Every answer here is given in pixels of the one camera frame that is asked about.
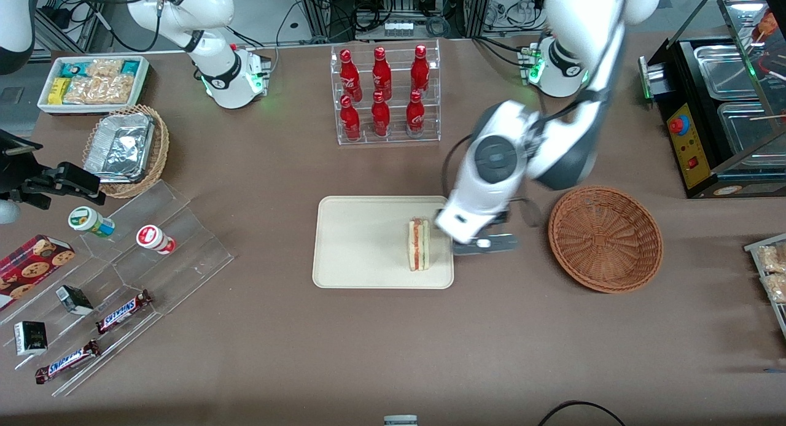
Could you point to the steel warmer pan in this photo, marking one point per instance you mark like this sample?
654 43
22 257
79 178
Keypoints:
746 128
724 70

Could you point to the clear acrylic bottle rack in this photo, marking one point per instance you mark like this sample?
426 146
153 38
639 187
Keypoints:
393 137

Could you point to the aluminium foil tray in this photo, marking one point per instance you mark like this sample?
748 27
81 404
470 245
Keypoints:
120 147

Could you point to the snickers chocolate bar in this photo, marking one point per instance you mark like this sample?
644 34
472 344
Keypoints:
67 361
123 311

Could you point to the small grey device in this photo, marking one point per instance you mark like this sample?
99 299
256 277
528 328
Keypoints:
400 420

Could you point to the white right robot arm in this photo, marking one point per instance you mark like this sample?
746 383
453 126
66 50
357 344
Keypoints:
209 8

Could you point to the white snack container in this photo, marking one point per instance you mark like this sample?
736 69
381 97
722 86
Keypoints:
44 104

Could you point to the brown wicker basket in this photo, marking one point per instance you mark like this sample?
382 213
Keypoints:
605 239

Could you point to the orange skewered food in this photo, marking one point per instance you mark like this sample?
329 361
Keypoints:
767 24

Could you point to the black food warmer machine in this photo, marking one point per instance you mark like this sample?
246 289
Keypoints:
694 162

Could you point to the grey metal snack tray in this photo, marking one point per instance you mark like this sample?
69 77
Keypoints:
752 247

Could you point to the beige plastic tray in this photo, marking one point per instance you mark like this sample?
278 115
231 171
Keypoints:
362 242

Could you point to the green label yogurt cup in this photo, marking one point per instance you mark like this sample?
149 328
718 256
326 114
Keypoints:
89 221

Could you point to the teal snack packet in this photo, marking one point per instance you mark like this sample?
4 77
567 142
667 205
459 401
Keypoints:
130 67
72 69

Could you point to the triangular sandwich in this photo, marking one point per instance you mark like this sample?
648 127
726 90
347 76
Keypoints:
419 245

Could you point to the red label yogurt cup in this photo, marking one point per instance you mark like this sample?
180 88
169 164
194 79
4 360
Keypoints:
153 238

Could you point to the yellow snack packet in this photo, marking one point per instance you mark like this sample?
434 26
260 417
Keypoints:
58 91

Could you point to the red cola bottle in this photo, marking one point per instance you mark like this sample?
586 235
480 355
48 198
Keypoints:
381 76
416 116
381 118
420 73
349 76
350 122

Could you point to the light wicker basket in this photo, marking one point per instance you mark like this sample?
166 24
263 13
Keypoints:
161 150

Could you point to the clear acrylic step display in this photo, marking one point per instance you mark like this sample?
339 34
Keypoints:
184 254

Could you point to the small black box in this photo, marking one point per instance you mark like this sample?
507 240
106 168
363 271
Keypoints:
75 300
31 339

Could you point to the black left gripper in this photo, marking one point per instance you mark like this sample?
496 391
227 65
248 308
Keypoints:
503 216

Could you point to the clear fried snack bag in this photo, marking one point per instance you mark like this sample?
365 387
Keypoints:
777 288
772 258

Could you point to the clear rice cracker bag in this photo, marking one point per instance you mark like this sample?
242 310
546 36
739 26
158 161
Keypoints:
81 91
105 67
118 89

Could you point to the white power strip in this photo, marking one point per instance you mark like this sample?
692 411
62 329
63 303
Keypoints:
398 28

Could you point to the red cookie box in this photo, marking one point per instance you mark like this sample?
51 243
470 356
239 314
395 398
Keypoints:
31 269

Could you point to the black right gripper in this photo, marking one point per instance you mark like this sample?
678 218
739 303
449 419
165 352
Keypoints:
13 175

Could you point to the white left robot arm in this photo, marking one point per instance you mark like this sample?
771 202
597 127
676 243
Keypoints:
577 15

